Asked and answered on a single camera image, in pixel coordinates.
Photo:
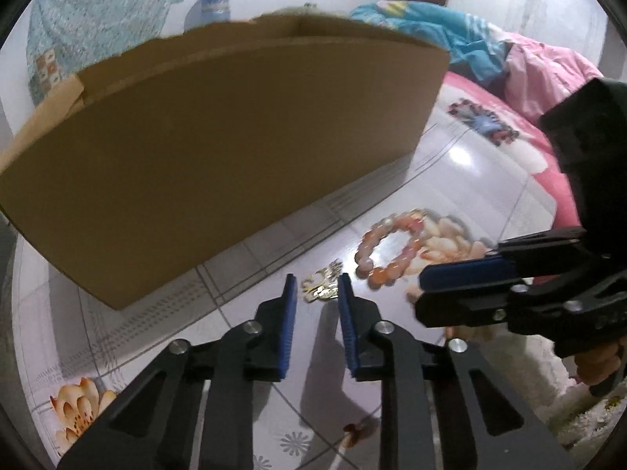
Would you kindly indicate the pink floral bed sheet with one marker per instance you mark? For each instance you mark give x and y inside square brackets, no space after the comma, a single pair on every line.
[519,137]

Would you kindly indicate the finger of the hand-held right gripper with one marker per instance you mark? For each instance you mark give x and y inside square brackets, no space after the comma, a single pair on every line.
[455,308]
[460,274]

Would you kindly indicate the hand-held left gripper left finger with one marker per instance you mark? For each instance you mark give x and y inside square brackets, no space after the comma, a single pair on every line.
[289,323]

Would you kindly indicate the blue water jug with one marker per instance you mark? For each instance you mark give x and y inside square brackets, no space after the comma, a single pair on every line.
[214,7]

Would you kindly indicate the pink cloth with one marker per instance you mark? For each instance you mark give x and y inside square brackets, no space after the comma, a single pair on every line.
[548,68]

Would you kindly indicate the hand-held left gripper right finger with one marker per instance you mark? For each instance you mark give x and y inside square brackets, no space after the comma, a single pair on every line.
[349,323]

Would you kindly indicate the person's right hand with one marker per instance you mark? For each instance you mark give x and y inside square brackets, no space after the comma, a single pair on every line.
[595,364]

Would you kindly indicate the gold butterfly brooch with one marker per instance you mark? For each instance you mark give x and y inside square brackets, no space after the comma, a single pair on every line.
[318,289]

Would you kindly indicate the teal patterned hanging cloth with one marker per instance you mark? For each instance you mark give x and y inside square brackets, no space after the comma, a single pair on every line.
[98,14]

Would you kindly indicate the brown cardboard box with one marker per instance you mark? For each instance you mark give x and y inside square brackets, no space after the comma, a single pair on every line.
[220,147]

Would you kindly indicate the blue printed blanket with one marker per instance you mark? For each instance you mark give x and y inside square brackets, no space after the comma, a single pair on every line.
[441,29]

